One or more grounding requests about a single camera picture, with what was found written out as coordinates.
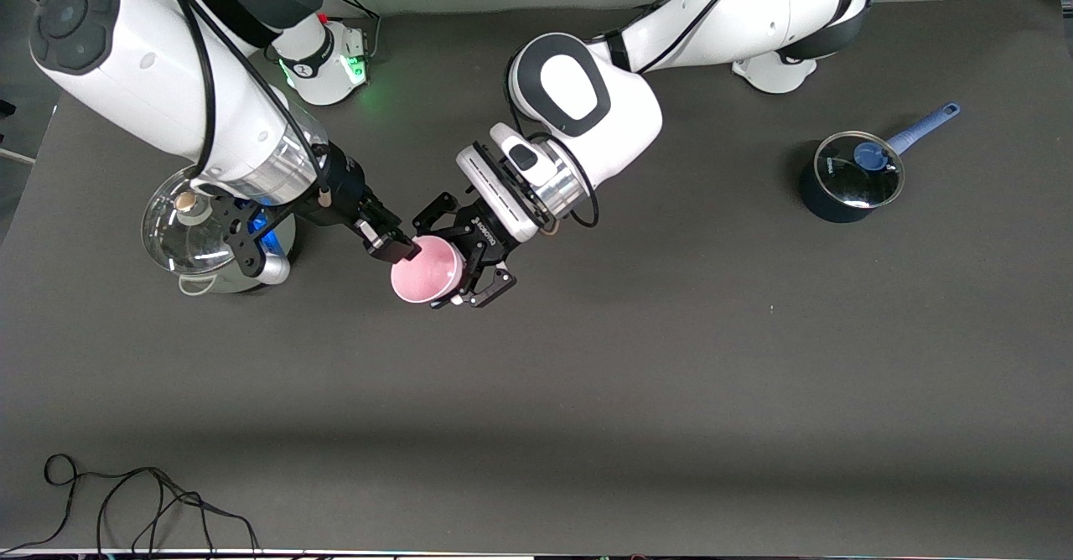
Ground pink plastic cup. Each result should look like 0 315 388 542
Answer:
391 236 464 303

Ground glass stockpot lid, brass knob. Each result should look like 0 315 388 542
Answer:
141 166 252 274

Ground dark grey table mat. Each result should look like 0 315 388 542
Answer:
0 0 1073 554

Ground glass saucepan lid, blue knob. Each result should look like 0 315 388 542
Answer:
815 131 906 210

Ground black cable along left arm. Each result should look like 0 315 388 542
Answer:
503 0 905 230

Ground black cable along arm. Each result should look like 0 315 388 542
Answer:
503 0 905 230
159 0 332 209

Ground grey stockpot with loop handles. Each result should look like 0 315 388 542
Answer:
141 166 298 296

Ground black cables at right arm base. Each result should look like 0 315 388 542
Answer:
323 0 382 62

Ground black cable along right arm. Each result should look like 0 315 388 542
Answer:
159 0 332 209

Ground dark blue saucepan, blue handle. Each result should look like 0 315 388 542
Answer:
799 102 962 224

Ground thin black loose cable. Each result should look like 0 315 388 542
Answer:
0 454 261 554

